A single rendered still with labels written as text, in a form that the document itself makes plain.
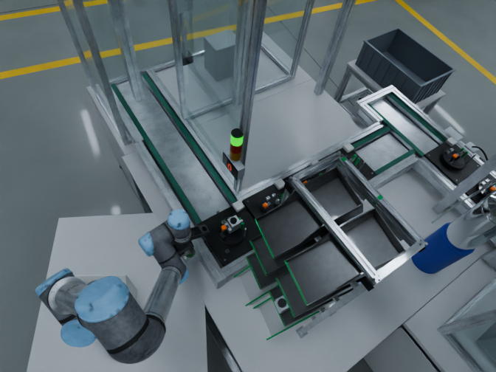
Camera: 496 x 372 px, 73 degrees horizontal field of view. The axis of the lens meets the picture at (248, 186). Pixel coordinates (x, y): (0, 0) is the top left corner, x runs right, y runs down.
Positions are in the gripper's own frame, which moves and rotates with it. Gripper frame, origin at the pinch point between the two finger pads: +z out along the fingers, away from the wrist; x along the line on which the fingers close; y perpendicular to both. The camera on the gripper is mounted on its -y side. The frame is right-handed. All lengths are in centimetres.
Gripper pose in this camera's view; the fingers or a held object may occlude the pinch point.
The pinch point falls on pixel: (189, 250)
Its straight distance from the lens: 153.8
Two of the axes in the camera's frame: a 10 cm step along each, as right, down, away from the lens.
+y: -8.3, 4.3, -3.6
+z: -0.9, 5.3, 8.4
